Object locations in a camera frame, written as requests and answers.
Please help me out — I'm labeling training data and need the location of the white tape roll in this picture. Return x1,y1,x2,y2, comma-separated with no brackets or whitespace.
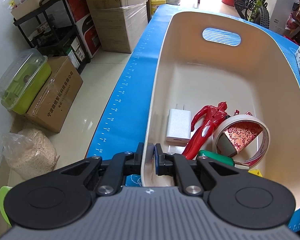
212,113,270,170

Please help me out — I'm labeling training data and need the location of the white usb charger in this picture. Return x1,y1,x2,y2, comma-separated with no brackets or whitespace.
166,108,192,144

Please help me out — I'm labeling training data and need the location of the red floral patterned box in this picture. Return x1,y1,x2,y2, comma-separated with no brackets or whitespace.
217,121,263,157

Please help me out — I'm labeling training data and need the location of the red ultraman figure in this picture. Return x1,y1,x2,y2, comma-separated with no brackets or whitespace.
182,101,228,160

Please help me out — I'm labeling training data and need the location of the yellow toy launcher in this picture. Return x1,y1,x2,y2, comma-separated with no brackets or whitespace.
248,169,263,177

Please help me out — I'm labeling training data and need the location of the beige plastic storage bin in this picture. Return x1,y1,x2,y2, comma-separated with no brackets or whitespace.
141,11,300,208

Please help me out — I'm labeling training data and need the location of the blue silicone table mat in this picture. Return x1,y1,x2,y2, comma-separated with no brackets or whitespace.
88,5,300,231

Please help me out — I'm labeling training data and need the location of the bag of rice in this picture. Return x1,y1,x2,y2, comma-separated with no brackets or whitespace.
2,128,59,180

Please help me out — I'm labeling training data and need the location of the brown cardboard box on floor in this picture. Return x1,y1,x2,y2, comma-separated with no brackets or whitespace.
24,56,83,133

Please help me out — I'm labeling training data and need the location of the green plastic lidded container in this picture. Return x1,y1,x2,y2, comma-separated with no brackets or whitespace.
0,48,52,115

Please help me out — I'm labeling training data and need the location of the black metal shelf rack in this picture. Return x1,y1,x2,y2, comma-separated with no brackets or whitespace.
13,0,90,73

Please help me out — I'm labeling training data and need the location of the large stacked cardboard box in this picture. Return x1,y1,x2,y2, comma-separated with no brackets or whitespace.
86,0,148,53

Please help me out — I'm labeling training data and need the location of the red white appliance box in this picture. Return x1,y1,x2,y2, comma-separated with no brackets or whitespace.
68,0,101,59

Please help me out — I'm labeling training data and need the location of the green black bicycle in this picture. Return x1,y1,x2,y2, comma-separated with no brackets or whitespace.
234,0,270,29

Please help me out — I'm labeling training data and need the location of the cardboard tray on shelf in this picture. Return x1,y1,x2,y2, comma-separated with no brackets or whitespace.
11,0,41,20

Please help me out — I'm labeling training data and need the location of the white chest freezer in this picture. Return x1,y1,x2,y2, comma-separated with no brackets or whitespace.
266,0,299,35

